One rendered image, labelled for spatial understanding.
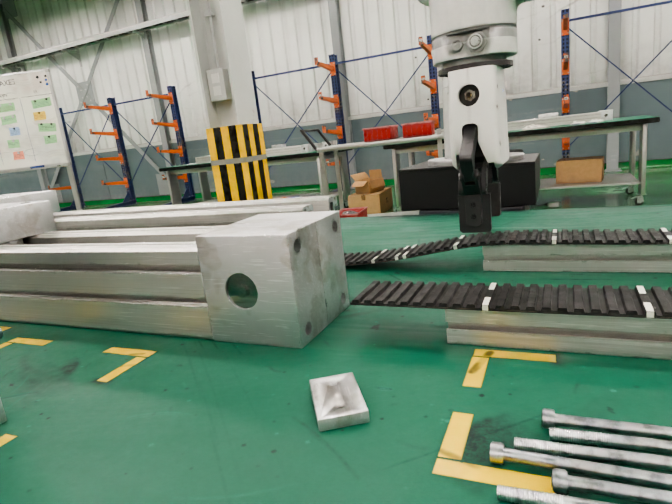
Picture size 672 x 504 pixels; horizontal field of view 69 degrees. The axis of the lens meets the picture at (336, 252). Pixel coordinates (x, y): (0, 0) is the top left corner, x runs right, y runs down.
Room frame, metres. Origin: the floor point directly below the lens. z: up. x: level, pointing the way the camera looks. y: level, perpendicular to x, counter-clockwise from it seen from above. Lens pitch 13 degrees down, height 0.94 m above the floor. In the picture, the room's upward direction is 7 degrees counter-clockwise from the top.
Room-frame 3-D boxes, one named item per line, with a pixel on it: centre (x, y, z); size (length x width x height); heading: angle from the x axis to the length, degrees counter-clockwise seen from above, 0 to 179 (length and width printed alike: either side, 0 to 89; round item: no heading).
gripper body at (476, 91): (0.53, -0.17, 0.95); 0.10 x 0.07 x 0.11; 154
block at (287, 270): (0.44, 0.05, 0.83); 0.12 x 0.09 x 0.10; 154
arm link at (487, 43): (0.53, -0.16, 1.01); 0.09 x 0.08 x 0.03; 154
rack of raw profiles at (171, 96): (10.24, 4.35, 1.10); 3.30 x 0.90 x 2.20; 65
